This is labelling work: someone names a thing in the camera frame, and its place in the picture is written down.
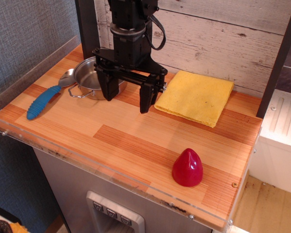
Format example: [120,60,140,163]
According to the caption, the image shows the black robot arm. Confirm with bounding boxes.
[93,0,168,114]

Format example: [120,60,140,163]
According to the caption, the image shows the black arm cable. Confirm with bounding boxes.
[145,14,167,51]

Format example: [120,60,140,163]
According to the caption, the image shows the silver dispenser panel with buttons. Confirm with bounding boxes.
[86,191,146,233]

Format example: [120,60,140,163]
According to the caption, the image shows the yellow folded cloth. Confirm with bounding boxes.
[154,70,234,128]

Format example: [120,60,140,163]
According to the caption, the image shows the dark vertical post left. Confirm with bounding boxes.
[75,0,100,59]

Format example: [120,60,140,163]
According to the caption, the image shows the blue handled metal spoon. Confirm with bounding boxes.
[27,68,75,120]

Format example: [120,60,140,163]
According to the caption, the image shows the grey toy cabinet front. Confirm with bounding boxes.
[34,149,212,233]

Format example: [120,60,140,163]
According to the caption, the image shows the small steel pot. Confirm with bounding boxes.
[68,57,128,100]

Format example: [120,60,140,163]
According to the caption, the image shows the yellow object bottom left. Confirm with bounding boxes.
[0,220,29,233]

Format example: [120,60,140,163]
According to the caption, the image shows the red toy pepper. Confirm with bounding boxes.
[172,148,203,187]

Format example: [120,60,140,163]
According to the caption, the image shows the clear acrylic edge guard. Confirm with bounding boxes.
[0,110,261,232]

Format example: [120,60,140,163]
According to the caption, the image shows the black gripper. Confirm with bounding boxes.
[93,31,167,114]

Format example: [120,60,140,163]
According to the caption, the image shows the dark vertical post right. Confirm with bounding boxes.
[256,17,291,118]

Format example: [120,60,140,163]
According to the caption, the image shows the dark vertical post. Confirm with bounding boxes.
[256,17,291,118]
[75,0,100,59]

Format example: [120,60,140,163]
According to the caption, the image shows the white toy sink unit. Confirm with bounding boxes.
[249,90,291,193]

